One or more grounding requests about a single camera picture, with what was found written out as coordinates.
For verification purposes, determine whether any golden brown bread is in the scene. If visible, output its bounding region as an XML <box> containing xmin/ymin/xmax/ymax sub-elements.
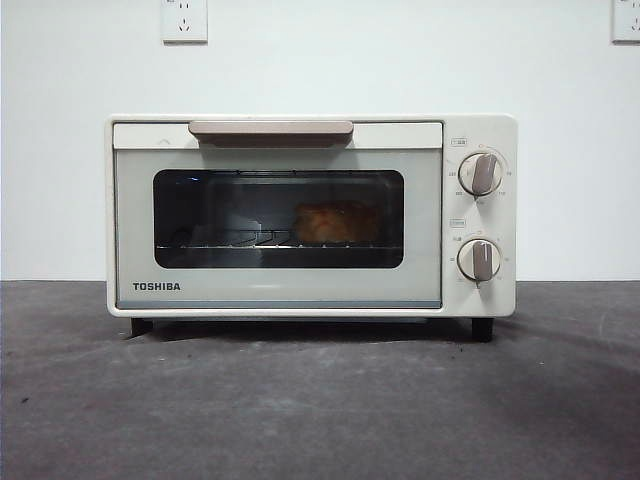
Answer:
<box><xmin>290</xmin><ymin>199</ymin><xmax>383</xmax><ymax>248</ymax></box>

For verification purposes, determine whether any cream white toaster oven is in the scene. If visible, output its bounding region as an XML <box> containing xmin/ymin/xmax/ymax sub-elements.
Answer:
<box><xmin>103</xmin><ymin>112</ymin><xmax>519</xmax><ymax>343</ymax></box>

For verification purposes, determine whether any timer knob cream and taupe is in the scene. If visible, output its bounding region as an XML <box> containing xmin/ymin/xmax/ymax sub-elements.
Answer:
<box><xmin>457</xmin><ymin>237</ymin><xmax>503</xmax><ymax>283</ymax></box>

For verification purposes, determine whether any temperature knob cream and taupe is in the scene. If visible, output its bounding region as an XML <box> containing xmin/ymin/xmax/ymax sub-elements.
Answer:
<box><xmin>457</xmin><ymin>151</ymin><xmax>504</xmax><ymax>197</ymax></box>

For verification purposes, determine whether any metal wire oven rack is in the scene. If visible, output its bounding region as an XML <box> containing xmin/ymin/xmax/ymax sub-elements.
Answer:
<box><xmin>155</xmin><ymin>227</ymin><xmax>404</xmax><ymax>252</ymax></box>

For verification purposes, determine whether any white wall socket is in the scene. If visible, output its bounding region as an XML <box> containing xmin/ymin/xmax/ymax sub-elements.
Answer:
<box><xmin>160</xmin><ymin>0</ymin><xmax>208</xmax><ymax>43</ymax></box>
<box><xmin>610</xmin><ymin>0</ymin><xmax>640</xmax><ymax>43</ymax></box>

